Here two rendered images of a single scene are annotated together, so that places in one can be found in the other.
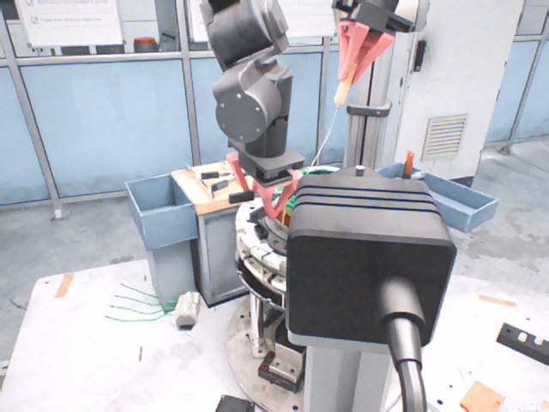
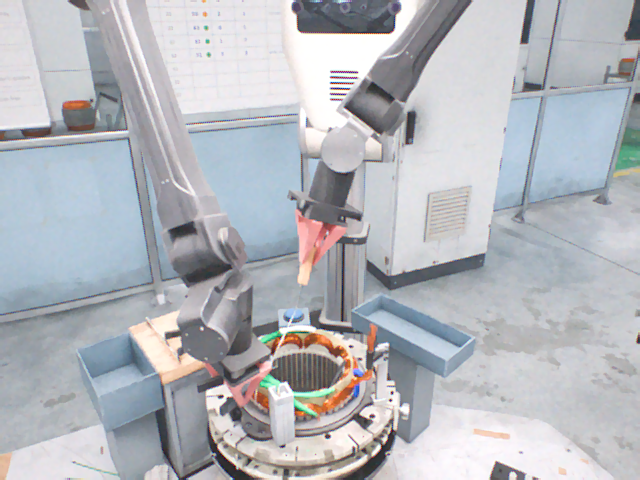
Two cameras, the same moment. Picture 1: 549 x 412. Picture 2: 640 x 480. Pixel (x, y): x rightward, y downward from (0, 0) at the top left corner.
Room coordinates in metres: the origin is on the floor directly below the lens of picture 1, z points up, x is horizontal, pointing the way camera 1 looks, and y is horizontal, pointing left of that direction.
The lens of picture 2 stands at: (-0.09, -0.03, 1.69)
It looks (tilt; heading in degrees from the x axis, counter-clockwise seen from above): 26 degrees down; 352
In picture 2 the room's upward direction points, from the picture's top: straight up
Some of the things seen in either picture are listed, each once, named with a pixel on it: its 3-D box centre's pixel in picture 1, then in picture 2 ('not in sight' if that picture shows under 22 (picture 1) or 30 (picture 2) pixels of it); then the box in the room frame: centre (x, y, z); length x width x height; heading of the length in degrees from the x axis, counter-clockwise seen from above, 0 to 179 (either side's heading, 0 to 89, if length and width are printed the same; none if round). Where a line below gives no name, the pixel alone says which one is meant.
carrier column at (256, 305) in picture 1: (256, 307); not in sight; (0.57, 0.03, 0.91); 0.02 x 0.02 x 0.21
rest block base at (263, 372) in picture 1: (281, 371); not in sight; (0.50, -0.02, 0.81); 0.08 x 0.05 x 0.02; 61
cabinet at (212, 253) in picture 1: (228, 233); (199, 389); (0.82, 0.11, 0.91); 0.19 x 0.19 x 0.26; 28
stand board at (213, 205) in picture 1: (225, 182); (192, 336); (0.82, 0.11, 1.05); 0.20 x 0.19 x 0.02; 118
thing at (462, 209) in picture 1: (419, 238); (406, 375); (0.79, -0.35, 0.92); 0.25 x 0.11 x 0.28; 37
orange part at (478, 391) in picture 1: (481, 401); not in sight; (0.45, -0.37, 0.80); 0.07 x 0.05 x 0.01; 132
